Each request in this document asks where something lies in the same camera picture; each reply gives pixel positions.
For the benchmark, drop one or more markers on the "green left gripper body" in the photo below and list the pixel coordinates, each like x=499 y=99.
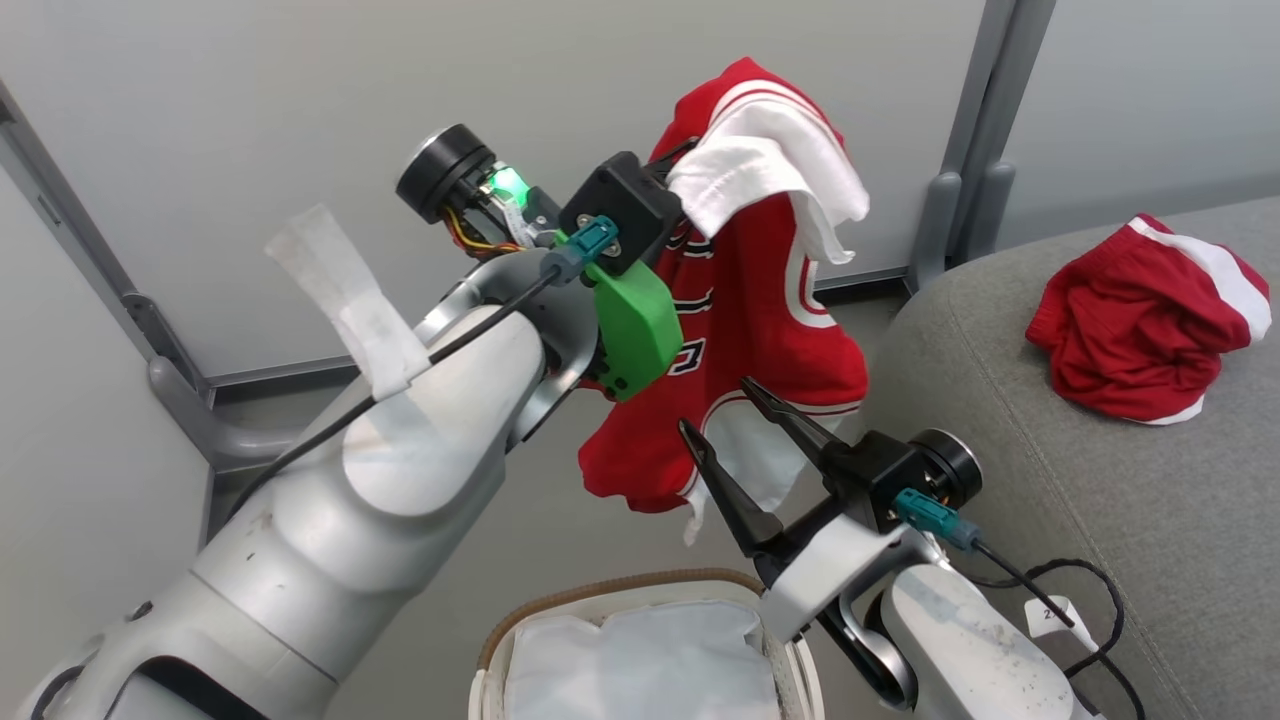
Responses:
x=635 y=330

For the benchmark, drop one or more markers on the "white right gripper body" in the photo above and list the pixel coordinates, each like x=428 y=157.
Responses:
x=825 y=570

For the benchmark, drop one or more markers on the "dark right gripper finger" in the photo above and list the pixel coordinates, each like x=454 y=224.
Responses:
x=795 y=425
x=735 y=500

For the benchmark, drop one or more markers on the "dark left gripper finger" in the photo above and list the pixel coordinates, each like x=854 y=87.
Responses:
x=672 y=156

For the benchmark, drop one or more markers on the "red white basketball jersey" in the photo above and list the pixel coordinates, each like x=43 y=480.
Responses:
x=750 y=300

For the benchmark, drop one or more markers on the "red white-striped shorts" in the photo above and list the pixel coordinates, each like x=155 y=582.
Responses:
x=1130 y=330

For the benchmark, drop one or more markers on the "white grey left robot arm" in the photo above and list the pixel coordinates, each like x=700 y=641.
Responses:
x=430 y=450

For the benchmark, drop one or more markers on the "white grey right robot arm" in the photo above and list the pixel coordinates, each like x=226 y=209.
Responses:
x=960 y=650

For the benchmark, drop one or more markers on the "grey fabric sofa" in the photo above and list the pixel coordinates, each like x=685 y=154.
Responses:
x=1150 y=520

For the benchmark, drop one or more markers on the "white basket with brown rim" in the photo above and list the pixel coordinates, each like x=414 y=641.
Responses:
x=620 y=590

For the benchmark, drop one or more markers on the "white basket liner cloth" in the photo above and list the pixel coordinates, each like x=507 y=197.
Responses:
x=640 y=660

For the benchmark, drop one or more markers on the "short grey partition foot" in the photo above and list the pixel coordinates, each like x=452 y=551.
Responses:
x=985 y=210
x=935 y=230

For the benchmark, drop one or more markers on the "white tape strip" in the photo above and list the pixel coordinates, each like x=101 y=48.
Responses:
x=375 y=335

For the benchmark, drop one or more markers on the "long grey partition foot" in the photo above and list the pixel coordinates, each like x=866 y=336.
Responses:
x=185 y=400

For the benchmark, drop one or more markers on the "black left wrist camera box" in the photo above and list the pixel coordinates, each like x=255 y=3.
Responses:
x=620 y=205

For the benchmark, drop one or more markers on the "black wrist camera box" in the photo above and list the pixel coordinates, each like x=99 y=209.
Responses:
x=620 y=205
x=870 y=470

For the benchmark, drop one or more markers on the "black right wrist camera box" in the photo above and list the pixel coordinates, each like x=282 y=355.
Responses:
x=870 y=470

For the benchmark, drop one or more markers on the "tall grey partition post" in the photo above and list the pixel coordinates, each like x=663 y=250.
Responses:
x=1005 y=70

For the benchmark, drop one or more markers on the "slanted grey partition frame post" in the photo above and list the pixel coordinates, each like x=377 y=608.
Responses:
x=60 y=205

